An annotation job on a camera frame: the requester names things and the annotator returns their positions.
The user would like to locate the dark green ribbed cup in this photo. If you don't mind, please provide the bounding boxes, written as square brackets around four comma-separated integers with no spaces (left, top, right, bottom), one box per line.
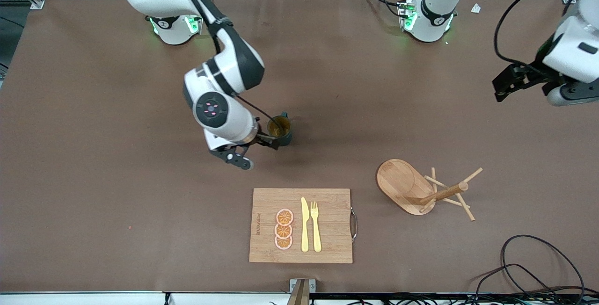
[266,111,293,150]

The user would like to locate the yellow plastic knife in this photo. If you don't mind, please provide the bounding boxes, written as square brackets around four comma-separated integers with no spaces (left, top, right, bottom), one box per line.
[300,197,310,253]

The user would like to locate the bamboo cutting board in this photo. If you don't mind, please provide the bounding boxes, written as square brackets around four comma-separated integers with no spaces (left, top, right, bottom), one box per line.
[248,188,358,264]

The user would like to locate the yellow plastic fork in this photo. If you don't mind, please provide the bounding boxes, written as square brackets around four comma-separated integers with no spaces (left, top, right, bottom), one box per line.
[310,201,322,254]

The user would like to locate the brown table cover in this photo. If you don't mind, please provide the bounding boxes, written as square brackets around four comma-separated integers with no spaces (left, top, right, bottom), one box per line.
[0,0,599,294]

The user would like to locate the wooden mug tree stand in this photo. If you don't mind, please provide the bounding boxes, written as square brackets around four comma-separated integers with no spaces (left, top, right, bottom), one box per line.
[376,158,484,222]

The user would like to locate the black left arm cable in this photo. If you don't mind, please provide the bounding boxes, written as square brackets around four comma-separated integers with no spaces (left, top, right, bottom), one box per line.
[494,0,589,70]

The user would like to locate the black looped cable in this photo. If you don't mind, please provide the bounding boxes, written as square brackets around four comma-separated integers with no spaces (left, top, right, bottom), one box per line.
[468,262,564,305]
[500,234,586,304]

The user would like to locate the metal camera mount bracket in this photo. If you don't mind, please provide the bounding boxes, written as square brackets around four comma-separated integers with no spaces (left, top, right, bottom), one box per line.
[289,278,317,305]

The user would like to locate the white table edge rail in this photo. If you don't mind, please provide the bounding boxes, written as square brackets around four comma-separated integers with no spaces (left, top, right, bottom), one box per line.
[0,290,599,305]

